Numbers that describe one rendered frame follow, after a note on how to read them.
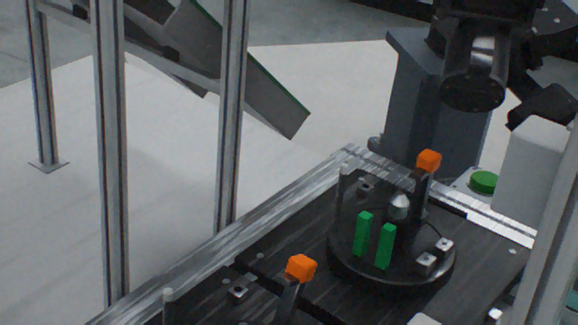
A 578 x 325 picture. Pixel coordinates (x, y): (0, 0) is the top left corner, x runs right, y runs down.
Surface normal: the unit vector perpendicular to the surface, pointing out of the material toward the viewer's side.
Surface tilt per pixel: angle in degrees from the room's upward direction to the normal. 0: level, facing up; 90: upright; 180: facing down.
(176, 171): 0
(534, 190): 90
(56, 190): 0
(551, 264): 90
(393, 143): 90
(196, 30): 90
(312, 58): 0
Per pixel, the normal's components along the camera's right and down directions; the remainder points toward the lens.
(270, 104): 0.68, 0.45
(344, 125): 0.09, -0.83
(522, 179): -0.60, 0.39
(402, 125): -0.95, 0.09
